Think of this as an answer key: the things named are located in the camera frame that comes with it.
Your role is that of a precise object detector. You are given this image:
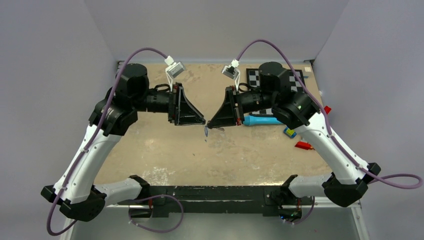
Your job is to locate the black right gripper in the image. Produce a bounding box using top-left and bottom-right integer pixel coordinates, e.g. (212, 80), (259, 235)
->
(208, 85), (276, 128)

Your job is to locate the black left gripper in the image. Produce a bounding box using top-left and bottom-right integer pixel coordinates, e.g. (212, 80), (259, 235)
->
(132, 81), (206, 125)

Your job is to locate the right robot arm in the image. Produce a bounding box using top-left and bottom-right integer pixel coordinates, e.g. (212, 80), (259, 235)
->
(206, 61), (381, 207)

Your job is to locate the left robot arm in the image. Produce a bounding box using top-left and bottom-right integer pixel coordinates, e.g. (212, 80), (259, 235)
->
(41, 63), (206, 222)

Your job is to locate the light blue plastic cylinder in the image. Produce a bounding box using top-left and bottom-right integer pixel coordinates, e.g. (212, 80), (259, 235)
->
(243, 115), (283, 126)

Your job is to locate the black white chessboard mat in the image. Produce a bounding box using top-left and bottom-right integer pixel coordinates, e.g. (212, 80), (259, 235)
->
(246, 68), (305, 117)

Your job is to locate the red triangular block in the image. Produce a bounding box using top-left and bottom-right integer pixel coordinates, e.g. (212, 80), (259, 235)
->
(295, 141), (314, 150)

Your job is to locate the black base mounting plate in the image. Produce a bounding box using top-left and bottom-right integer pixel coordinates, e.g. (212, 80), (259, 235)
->
(145, 185), (314, 218)

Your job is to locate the red green toy block stack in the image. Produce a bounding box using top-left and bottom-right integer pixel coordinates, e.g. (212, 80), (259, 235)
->
(324, 106), (332, 115)

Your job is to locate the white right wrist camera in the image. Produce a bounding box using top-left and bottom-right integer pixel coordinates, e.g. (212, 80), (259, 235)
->
(221, 59), (241, 91)

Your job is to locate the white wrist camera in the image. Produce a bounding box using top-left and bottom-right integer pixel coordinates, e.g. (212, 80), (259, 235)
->
(164, 55), (187, 87)
(221, 59), (241, 91)

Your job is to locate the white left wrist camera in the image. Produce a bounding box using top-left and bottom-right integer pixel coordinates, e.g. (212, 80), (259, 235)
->
(164, 55), (187, 87)

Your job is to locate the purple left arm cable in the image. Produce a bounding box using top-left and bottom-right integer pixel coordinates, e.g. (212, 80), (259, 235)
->
(46, 47), (168, 237)

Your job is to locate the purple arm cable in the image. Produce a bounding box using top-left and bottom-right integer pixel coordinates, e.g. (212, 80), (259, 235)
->
(235, 39), (424, 190)
(46, 47), (168, 237)

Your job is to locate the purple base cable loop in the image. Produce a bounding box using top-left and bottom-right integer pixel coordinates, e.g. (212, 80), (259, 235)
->
(128, 194), (185, 233)

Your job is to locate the aluminium frame rail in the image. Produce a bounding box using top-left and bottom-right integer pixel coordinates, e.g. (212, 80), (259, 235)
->
(61, 197), (369, 240)

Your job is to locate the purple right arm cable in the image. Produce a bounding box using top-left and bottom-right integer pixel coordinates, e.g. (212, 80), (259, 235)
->
(235, 39), (424, 190)

